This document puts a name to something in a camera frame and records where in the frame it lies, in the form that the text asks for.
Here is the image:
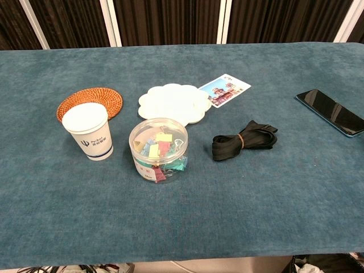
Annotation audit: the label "white paper cup with logo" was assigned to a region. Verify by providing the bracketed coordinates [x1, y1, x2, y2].
[61, 102, 114, 162]

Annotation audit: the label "round woven rattan coaster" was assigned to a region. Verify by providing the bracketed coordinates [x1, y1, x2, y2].
[56, 87, 124, 123]

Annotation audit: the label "clear tub of binder clips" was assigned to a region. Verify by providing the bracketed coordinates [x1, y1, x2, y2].
[128, 117, 189, 184]

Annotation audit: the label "white flower-shaped plate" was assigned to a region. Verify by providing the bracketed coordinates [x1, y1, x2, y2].
[138, 82, 213, 127]

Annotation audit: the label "teal velvet tablecloth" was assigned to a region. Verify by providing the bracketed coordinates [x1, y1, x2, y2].
[0, 42, 364, 270]

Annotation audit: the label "postcard with building picture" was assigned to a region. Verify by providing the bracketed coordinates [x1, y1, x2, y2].
[198, 73, 253, 109]

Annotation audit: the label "black smartphone with blue edge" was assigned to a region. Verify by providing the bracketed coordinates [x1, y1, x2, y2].
[295, 88, 364, 138]

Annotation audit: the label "black bag under table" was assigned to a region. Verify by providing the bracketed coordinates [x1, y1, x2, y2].
[289, 252, 364, 273]

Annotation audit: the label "black strap bundle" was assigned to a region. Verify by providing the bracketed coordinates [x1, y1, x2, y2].
[212, 119, 279, 162]

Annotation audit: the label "white partition frame post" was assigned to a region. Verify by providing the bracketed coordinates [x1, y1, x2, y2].
[99, 0, 123, 48]
[333, 0, 364, 43]
[18, 0, 51, 50]
[216, 0, 233, 45]

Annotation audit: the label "tangled cables under table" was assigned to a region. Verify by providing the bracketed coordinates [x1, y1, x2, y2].
[11, 263, 134, 273]

